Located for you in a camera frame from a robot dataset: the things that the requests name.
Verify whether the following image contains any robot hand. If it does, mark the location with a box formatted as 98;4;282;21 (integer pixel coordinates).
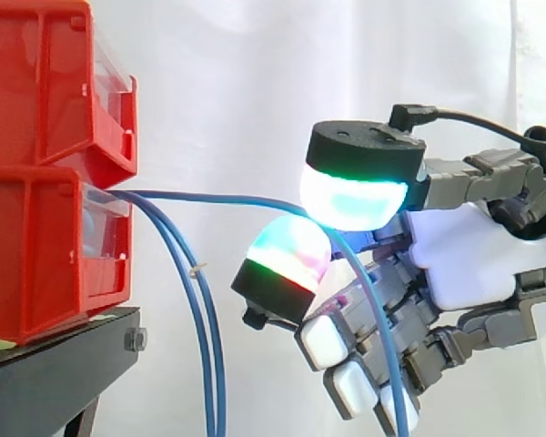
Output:
229;117;546;434

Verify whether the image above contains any black metal stand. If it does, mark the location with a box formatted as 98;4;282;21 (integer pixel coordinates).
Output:
0;306;149;437

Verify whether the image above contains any red plastic bin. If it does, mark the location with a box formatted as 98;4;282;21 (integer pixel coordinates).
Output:
0;0;139;189
0;165;135;348

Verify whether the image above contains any thin black cable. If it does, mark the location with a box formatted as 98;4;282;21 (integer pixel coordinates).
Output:
388;104;536;143

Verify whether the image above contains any blue cable bundle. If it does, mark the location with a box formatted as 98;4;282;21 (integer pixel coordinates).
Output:
110;188;228;437

